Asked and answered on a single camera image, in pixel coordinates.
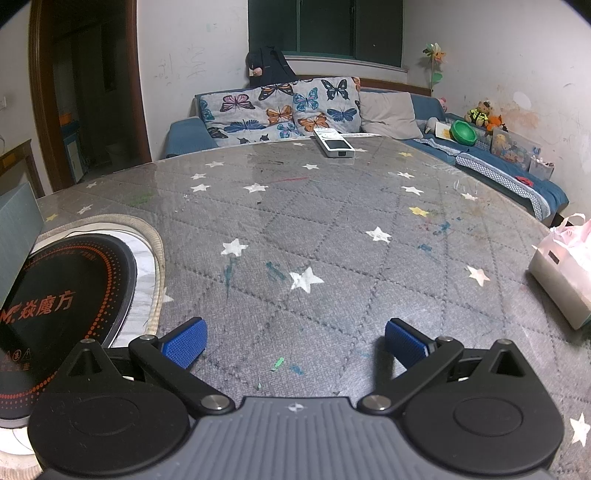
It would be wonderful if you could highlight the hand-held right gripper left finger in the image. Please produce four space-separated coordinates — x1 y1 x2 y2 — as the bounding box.
64 316 235 415

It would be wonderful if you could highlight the grey star-patterned desktop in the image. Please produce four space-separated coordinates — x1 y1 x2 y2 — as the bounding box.
33 135 591 480

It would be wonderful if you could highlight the box base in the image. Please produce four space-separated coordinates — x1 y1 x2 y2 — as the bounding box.
529 231 591 331

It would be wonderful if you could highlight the colourful pinwheel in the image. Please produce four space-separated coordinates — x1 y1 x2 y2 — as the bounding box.
421 43 448 96

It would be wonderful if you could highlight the dark backpack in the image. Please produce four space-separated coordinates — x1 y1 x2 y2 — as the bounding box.
245 45 296 88

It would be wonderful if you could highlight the butterfly print blanket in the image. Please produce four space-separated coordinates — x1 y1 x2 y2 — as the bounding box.
198 76 362 141

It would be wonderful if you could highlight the grey pillow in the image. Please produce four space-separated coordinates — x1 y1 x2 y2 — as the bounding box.
359 91 424 140

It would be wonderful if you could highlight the green framed window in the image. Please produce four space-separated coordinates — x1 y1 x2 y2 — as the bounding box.
248 0 403 68

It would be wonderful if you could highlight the cartoon picture pouch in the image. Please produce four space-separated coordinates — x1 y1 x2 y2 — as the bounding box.
490 128 542 171

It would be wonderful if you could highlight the teddy bear toy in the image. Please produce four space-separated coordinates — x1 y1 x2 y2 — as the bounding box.
470 99 494 128

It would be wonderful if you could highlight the white remote control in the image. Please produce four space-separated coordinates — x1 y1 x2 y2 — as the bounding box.
313 128 355 159

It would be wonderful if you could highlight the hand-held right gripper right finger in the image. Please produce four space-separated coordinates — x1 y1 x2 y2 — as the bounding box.
358 318 535 415

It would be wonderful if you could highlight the brown wooden door frame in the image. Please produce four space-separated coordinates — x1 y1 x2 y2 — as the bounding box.
28 0 153 195

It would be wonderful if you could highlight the wooden table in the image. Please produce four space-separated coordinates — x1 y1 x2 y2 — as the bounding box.
0 138 46 199

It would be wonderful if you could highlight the blue sofa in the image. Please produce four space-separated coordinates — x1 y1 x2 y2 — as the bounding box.
165 78 570 220

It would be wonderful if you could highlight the green bowl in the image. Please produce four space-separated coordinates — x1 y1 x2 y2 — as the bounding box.
450 119 478 147

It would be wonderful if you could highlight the black round induction cooker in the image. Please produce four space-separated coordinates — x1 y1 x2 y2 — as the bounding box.
0 234 138 422

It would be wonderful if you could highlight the pink plastic bag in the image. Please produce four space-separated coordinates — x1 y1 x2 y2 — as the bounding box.
549 213 591 260

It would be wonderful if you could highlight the grey printed cardboard box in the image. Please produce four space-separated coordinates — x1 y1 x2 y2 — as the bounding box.
0 181 45 302

